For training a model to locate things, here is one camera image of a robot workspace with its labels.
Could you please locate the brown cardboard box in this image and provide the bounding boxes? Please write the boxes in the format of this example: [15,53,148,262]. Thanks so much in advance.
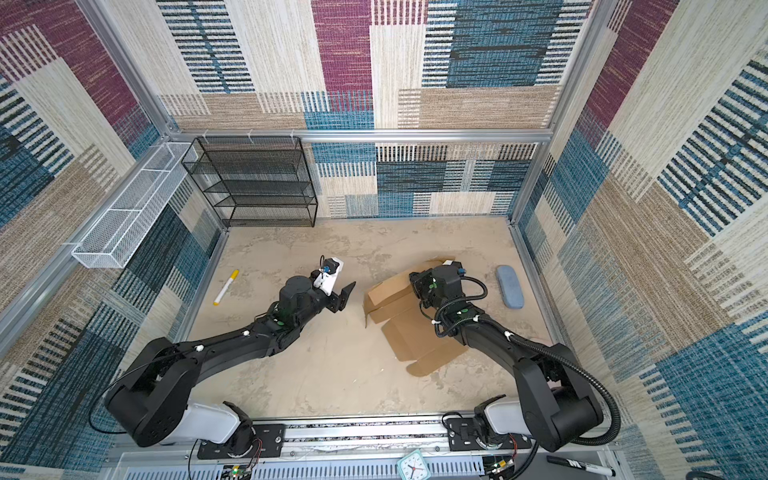
[363,257,468,377]

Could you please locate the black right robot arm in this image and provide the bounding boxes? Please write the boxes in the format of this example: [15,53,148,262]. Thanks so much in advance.
[408,262,621,452]

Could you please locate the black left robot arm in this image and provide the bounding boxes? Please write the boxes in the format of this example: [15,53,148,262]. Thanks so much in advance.
[104,276,355,456]

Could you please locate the blue-grey glasses case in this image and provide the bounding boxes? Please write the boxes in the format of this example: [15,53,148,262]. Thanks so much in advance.
[496,265,525,310]

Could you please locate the yellow-capped white marker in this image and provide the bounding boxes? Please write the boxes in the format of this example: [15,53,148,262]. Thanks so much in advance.
[213,269,240,306]

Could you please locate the small teal alarm clock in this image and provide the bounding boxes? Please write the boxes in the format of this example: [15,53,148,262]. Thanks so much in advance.
[396,450,432,480]

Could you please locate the black marker pen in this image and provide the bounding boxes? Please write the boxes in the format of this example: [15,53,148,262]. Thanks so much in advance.
[546,455,616,478]

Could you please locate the black wire shelf rack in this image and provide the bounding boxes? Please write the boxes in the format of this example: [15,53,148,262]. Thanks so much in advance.
[181,136,318,228]

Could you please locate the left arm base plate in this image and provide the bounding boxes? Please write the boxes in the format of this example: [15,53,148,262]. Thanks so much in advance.
[196,424,286,460]

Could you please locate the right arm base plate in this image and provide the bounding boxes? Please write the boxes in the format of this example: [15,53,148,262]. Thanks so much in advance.
[441,412,532,452]

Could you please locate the black corrugated cable conduit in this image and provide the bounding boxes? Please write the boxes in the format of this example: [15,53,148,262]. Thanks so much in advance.
[434,275,622,446]

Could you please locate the white wire mesh basket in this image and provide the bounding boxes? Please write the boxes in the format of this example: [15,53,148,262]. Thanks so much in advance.
[72,142,190,269]

